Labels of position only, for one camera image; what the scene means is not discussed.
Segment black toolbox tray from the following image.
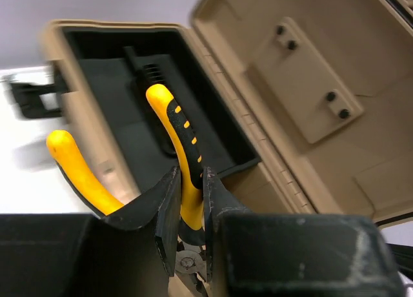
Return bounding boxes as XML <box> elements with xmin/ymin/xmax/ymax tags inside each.
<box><xmin>63</xmin><ymin>26</ymin><xmax>259</xmax><ymax>192</ymax></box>

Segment tan plastic toolbox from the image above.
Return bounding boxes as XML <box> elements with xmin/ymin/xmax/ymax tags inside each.
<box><xmin>43</xmin><ymin>0</ymin><xmax>412</xmax><ymax>233</ymax></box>

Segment black rear toolbox latch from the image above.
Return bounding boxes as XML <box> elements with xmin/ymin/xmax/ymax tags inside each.
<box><xmin>2</xmin><ymin>63</ymin><xmax>68</xmax><ymax>119</ymax></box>

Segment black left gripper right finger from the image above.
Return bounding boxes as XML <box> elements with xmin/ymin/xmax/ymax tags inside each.
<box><xmin>203</xmin><ymin>167</ymin><xmax>403</xmax><ymax>296</ymax></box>

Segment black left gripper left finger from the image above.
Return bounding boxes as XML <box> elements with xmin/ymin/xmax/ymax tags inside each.
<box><xmin>1</xmin><ymin>167</ymin><xmax>181</xmax><ymax>296</ymax></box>

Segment yellow handled small pliers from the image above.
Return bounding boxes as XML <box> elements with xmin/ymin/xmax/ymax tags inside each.
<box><xmin>46</xmin><ymin>84</ymin><xmax>208</xmax><ymax>296</ymax></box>

